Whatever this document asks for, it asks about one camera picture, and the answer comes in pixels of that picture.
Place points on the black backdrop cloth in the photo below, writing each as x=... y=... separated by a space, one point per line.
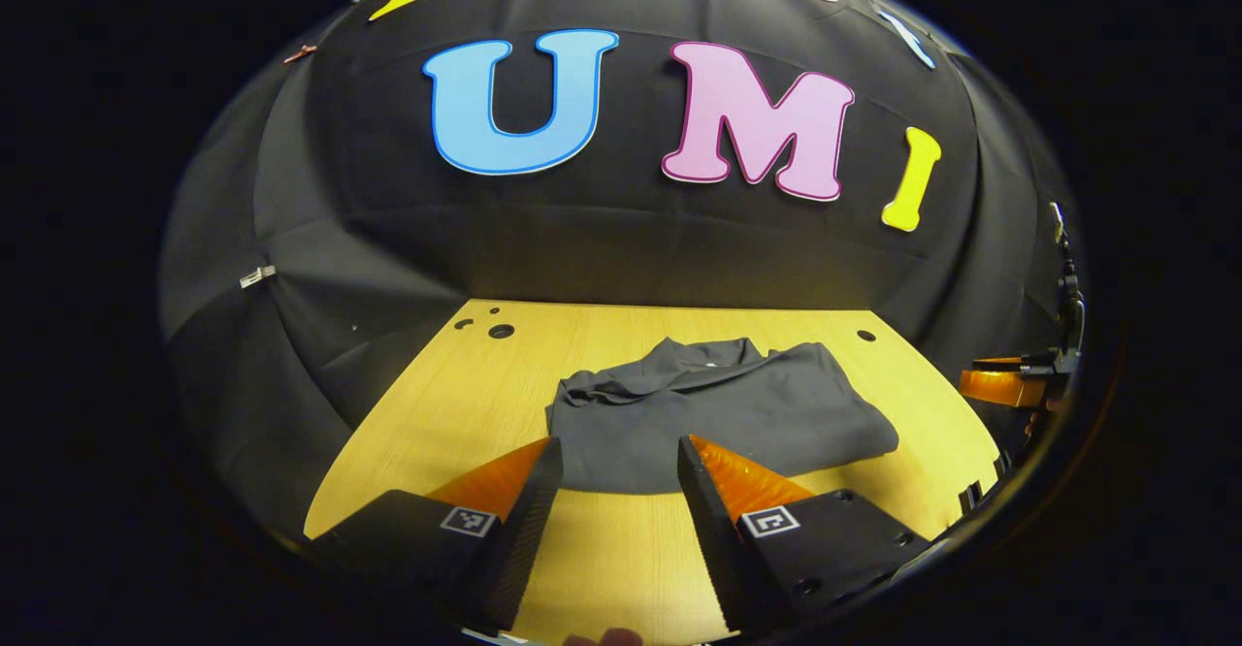
x=631 y=239

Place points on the copper cloth clip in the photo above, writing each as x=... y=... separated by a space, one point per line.
x=299 y=51

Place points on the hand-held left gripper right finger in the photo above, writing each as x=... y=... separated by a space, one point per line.
x=718 y=539

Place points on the dark table edge bracket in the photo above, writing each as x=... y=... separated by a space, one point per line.
x=970 y=498
x=1001 y=464

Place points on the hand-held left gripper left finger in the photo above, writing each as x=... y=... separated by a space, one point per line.
x=519 y=549

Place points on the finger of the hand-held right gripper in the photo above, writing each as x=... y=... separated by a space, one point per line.
x=999 y=386

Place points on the grey collared shirt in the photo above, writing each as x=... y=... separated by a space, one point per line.
x=737 y=413

